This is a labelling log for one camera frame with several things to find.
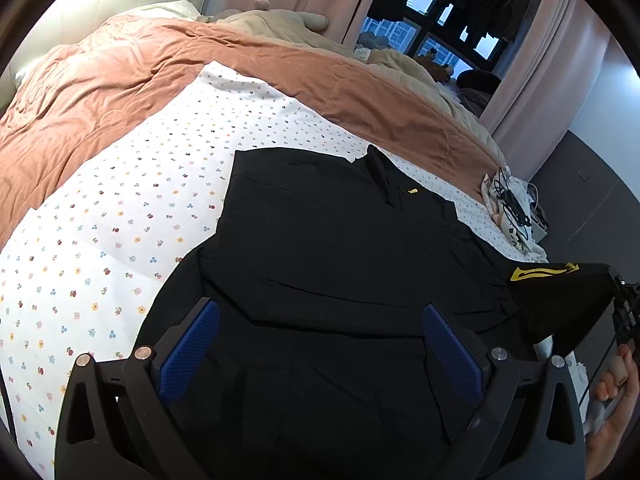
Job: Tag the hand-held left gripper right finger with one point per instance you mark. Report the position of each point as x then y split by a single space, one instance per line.
450 350

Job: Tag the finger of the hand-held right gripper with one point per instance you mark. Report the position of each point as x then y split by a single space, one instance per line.
627 310

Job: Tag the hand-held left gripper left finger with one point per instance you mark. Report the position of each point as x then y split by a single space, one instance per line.
192 345

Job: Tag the black garment with yellow trim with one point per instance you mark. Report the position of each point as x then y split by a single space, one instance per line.
325 250

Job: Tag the person's right hand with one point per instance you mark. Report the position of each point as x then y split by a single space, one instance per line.
612 410

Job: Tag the white floral bed sheet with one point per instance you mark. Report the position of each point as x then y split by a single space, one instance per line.
140 195

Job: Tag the dark round cushion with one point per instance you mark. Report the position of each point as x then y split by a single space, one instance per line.
477 81

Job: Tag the terracotta blanket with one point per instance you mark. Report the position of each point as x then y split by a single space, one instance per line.
125 75

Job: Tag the brown plush toy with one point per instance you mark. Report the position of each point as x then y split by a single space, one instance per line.
434 66

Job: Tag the beige duvet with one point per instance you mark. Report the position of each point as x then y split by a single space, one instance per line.
400 67

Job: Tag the blue plush toy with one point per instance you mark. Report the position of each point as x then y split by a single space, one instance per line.
376 38

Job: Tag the window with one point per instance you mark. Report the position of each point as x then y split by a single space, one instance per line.
430 25

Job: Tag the white pillow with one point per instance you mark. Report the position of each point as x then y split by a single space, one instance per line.
165 8

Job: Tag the grey plush toy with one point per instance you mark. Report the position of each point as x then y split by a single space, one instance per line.
305 20

